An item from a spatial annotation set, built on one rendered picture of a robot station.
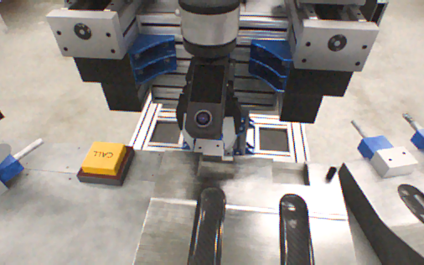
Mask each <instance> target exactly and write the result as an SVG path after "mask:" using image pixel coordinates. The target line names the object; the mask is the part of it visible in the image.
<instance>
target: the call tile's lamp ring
mask: <svg viewBox="0 0 424 265"><path fill-rule="evenodd" d="M126 148H127V153H126V156H125V157H124V159H123V161H122V166H121V167H120V168H119V171H118V172H117V173H118V174H117V175H102V174H87V173H82V171H83V169H82V168H81V166H80V170H79V171H78V173H77V175H79V176H85V177H94V178H102V179H116V180H119V179H120V177H121V175H122V170H123V169H124V166H125V165H126V163H127V158H128V156H129V155H130V152H131V151H132V146H126Z"/></svg>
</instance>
